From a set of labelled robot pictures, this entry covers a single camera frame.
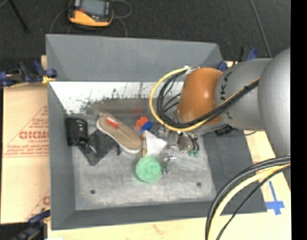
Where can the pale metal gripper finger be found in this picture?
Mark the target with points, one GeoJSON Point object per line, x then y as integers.
{"type": "Point", "coordinates": [166, 167]}
{"type": "Point", "coordinates": [172, 155]}

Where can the green ball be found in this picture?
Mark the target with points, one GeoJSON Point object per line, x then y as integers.
{"type": "Point", "coordinates": [148, 169]}

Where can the white paper cone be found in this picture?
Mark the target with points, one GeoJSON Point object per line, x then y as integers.
{"type": "Point", "coordinates": [153, 142]}

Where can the red and blue toy block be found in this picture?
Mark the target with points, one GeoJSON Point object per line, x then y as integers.
{"type": "Point", "coordinates": [143, 124]}

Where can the beige shoe with red mark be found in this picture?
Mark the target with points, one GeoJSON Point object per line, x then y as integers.
{"type": "Point", "coordinates": [121, 134]}

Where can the black cloth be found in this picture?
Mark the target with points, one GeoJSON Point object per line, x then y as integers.
{"type": "Point", "coordinates": [98, 146]}

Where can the black cup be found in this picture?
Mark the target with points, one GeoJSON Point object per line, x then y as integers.
{"type": "Point", "coordinates": [76, 130]}

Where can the grey metal bin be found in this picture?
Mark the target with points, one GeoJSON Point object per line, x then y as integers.
{"type": "Point", "coordinates": [123, 59]}

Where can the brown cardboard board red print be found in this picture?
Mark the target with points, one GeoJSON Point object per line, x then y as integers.
{"type": "Point", "coordinates": [23, 124]}

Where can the black cylinder on white bracket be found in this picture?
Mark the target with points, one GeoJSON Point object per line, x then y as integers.
{"type": "Point", "coordinates": [223, 131]}

